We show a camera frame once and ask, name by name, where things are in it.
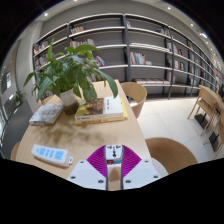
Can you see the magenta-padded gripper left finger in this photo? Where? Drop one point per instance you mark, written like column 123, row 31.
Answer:
column 83, row 173

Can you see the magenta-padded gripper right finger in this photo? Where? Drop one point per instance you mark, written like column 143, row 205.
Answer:
column 143, row 172

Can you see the small white charger block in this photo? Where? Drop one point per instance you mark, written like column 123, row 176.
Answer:
column 114, row 153

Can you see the white power strip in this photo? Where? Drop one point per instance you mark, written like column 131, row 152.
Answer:
column 50, row 153

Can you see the grey-white book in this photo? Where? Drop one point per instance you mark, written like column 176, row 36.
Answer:
column 46, row 114

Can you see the green potted plant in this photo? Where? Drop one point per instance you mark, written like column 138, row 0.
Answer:
column 68, row 100

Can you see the small background potted plant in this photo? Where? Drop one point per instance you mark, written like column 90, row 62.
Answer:
column 18, row 97

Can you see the grey bookshelf unit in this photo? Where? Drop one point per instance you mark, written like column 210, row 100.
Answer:
column 150, row 43

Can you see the ceiling lights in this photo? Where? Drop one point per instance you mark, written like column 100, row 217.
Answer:
column 204, row 35

